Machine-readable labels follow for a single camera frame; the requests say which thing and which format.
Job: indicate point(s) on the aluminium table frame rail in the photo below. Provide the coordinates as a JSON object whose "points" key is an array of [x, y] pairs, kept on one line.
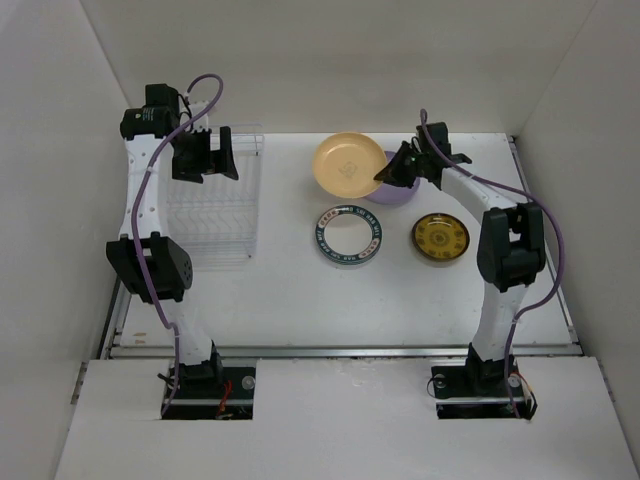
{"points": [[288, 300]]}

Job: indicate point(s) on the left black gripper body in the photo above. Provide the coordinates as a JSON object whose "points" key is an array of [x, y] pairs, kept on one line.
{"points": [[194, 145]]}

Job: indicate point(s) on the purple plate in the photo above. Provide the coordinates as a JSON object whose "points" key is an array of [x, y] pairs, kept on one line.
{"points": [[391, 195]]}

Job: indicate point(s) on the beige plate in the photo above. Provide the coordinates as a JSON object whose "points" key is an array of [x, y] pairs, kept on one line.
{"points": [[345, 165]]}

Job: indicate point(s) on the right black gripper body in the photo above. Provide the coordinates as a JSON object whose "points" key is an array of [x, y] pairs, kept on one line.
{"points": [[421, 157]]}

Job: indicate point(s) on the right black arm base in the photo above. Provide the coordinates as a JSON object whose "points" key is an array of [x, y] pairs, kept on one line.
{"points": [[457, 398]]}

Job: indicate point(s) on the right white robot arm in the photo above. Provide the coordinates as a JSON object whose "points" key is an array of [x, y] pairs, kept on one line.
{"points": [[510, 251]]}

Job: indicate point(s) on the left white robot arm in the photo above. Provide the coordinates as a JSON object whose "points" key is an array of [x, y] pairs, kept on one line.
{"points": [[162, 145]]}

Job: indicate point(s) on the white wire dish rack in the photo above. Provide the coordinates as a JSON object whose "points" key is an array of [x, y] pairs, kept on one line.
{"points": [[216, 222]]}

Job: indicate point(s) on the green rimmed white plate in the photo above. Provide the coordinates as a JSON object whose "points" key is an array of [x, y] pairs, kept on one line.
{"points": [[348, 259]]}

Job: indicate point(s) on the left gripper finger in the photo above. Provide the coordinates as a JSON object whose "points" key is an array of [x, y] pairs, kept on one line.
{"points": [[193, 174], [222, 160]]}

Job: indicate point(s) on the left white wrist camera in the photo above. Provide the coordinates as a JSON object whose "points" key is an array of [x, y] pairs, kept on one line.
{"points": [[191, 109]]}

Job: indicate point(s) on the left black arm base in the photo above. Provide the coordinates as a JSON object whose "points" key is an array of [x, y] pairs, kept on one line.
{"points": [[228, 399]]}

